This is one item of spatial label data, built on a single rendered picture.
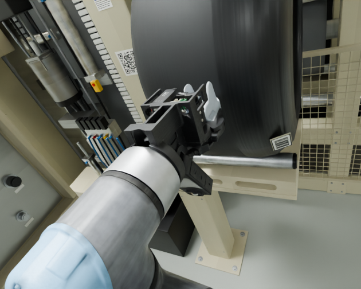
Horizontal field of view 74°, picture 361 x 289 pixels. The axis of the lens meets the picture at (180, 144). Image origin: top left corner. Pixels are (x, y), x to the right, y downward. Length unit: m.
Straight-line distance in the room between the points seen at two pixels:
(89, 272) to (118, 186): 0.07
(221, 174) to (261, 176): 0.12
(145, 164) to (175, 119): 0.08
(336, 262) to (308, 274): 0.16
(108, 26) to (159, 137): 0.53
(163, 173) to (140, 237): 0.06
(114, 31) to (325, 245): 1.43
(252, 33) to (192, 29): 0.10
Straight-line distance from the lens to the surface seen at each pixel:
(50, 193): 0.91
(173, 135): 0.29
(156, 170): 0.23
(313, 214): 1.70
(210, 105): 0.37
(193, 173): 0.31
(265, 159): 0.70
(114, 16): 0.72
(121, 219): 0.20
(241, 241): 1.59
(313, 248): 1.59
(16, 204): 0.87
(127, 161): 0.23
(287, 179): 0.72
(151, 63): 0.47
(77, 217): 0.20
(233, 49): 0.40
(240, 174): 0.74
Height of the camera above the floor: 1.41
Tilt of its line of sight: 36 degrees down
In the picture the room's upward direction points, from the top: 22 degrees counter-clockwise
